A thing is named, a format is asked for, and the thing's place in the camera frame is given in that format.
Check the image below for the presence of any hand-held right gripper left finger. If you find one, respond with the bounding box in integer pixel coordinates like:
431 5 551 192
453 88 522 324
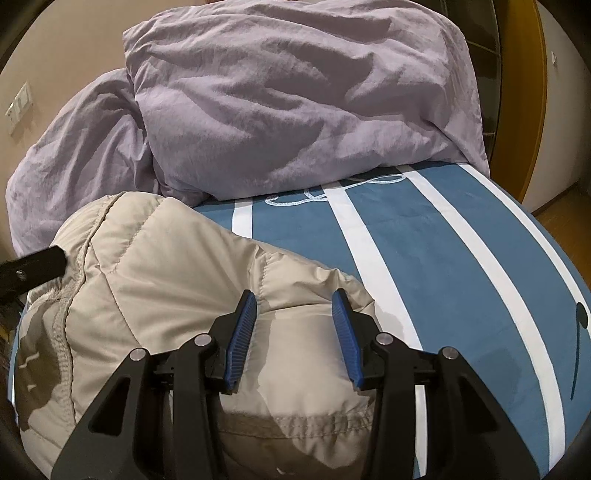
51 290 258 480

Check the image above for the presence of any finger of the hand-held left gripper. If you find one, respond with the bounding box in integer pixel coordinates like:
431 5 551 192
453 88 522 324
0 247 68 301

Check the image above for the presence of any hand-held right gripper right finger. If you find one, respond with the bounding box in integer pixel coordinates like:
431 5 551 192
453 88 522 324
331 288 539 480

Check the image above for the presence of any beige puffer jacket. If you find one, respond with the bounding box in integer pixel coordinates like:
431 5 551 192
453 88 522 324
11 191 377 480

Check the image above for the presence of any blue white striped bed sheet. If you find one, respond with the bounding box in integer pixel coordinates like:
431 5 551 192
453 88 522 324
9 161 591 480

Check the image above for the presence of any lilac duvet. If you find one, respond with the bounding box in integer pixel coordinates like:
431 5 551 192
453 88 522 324
4 0 490 259

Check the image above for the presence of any dark tiled panel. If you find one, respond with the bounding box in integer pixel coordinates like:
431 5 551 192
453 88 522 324
438 0 503 139

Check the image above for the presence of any white wall switch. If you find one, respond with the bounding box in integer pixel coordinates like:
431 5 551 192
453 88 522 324
6 82 32 134

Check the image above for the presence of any yellow wooden frame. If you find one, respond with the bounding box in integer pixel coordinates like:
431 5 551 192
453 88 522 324
489 0 550 210

